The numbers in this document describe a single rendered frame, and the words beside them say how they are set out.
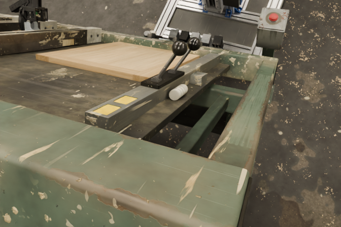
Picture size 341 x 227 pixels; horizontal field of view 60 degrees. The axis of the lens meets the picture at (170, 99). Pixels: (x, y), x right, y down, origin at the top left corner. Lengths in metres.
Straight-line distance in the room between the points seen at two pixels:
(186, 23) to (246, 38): 0.48
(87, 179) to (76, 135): 0.08
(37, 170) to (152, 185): 0.10
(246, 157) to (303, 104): 1.88
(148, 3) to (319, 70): 1.55
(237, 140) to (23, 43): 0.95
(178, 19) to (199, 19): 0.17
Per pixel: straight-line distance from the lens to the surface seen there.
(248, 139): 0.49
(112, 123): 0.54
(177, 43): 0.71
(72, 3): 3.23
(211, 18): 2.37
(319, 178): 2.20
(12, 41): 1.22
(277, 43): 1.53
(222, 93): 1.08
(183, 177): 0.27
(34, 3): 1.36
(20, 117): 0.38
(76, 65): 1.04
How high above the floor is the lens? 2.14
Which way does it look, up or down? 66 degrees down
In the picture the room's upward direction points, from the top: 33 degrees counter-clockwise
